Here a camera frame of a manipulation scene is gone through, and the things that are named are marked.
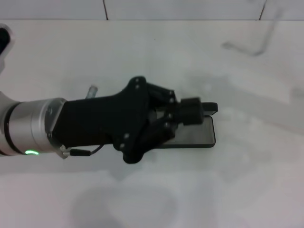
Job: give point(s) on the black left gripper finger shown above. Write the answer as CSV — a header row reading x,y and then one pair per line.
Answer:
x,y
191,104
193,117

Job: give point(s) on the black glasses case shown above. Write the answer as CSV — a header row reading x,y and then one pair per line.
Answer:
x,y
206,135

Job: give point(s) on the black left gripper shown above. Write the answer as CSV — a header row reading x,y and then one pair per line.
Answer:
x,y
95,121

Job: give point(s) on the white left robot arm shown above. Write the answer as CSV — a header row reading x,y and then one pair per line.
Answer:
x,y
31,123

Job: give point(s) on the clear left plug connector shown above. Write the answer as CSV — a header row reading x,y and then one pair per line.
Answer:
x,y
92,91

